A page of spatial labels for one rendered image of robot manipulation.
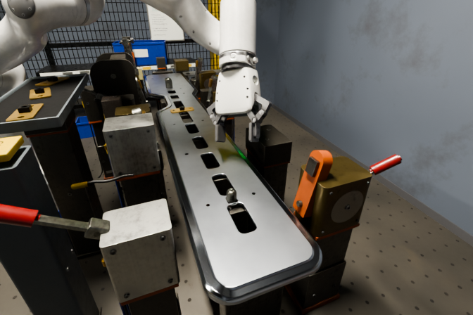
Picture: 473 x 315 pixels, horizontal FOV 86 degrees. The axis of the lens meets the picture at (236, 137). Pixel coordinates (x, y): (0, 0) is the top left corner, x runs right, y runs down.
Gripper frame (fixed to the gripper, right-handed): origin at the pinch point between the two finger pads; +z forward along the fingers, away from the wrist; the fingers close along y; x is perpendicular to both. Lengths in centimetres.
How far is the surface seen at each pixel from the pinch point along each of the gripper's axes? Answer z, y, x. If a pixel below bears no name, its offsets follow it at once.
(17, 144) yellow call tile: 2.4, 13.3, 35.1
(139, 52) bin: -56, 103, -43
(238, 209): 14.1, -5.3, 6.5
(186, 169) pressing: 7.4, 10.2, 5.4
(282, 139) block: -0.1, -5.1, -13.5
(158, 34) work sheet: -75, 107, -59
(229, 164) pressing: 6.3, 3.2, -1.6
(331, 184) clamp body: 8.4, -21.1, 1.6
